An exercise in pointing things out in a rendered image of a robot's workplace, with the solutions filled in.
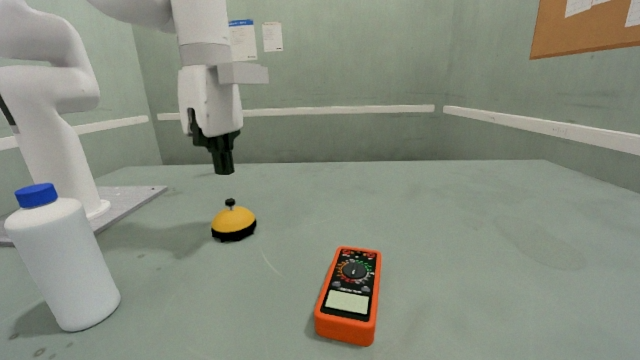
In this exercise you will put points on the white bottle with blue cap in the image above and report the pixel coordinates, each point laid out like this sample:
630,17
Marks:
56,243

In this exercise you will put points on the yellow service bell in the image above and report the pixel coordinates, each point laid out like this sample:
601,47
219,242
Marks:
233,223

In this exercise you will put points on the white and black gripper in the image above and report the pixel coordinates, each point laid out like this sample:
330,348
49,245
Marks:
217,110

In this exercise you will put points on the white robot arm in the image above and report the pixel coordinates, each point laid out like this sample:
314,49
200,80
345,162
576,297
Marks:
33,97

